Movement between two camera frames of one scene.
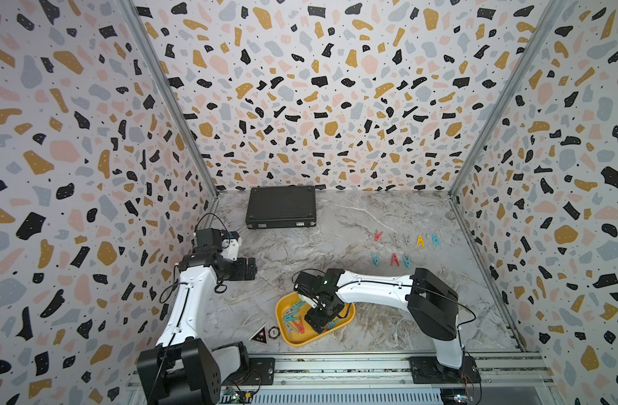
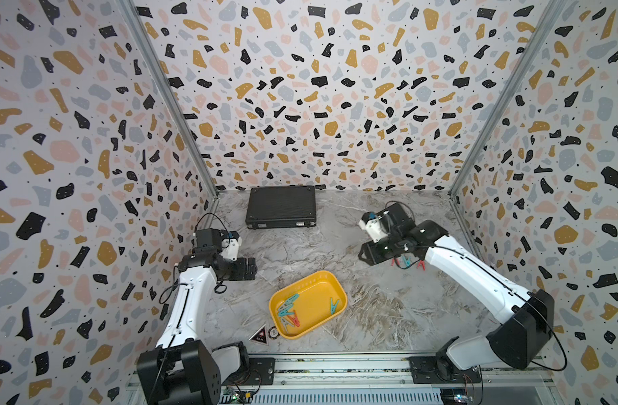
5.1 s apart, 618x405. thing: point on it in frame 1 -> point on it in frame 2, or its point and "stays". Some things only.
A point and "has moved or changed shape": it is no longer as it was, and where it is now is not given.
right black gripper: (316, 323) -> (371, 256)
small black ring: (273, 332) stays
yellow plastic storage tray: (290, 325) has moved or changed shape
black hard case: (285, 207) stays
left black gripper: (238, 273) stays
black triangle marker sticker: (259, 335) stays
